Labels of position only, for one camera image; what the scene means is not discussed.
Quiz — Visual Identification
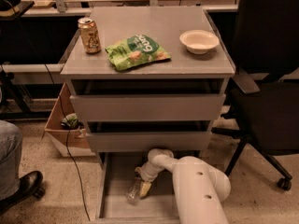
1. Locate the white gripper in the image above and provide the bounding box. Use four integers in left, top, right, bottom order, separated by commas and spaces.
135, 161, 164, 198

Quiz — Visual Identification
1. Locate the clear plastic water bottle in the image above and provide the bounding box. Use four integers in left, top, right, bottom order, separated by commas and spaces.
125, 177, 142, 203

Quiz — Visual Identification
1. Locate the green chip bag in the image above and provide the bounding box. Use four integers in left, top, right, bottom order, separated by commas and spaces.
106, 35, 171, 72

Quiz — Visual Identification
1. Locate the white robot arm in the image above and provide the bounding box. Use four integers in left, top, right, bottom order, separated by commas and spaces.
135, 148, 231, 224

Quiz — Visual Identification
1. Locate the grey open bottom drawer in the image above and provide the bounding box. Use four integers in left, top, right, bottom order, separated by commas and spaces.
89, 151, 206, 224

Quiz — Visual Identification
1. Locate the grey middle drawer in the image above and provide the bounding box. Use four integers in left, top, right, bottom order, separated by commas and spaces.
86, 132, 211, 152

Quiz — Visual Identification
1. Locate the grey top drawer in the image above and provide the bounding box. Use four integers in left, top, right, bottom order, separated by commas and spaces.
70, 94, 225, 121

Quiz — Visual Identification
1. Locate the grey drawer cabinet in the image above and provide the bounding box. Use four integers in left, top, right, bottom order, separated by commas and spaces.
60, 6, 236, 170

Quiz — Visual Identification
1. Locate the cardboard box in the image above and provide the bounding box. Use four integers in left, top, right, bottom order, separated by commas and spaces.
45, 83, 93, 157

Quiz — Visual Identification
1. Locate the green item in box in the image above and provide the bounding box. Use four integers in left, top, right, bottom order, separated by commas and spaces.
61, 113, 81, 130

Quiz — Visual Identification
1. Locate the black leather shoe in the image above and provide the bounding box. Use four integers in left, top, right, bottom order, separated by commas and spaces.
0, 171, 45, 215

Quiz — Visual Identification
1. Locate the blue jeans leg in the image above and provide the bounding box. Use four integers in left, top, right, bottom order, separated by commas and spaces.
0, 120, 22, 200

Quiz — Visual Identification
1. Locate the white paper bowl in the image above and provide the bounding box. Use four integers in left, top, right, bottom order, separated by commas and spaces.
179, 30, 220, 55

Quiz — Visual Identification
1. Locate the gold soda can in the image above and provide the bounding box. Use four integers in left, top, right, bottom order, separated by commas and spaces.
78, 17, 101, 54

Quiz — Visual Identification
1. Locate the black office chair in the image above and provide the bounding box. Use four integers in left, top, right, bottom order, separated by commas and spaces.
213, 0, 299, 191

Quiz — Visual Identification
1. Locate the black floor cable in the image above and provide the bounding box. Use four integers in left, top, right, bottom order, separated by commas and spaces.
43, 63, 92, 222

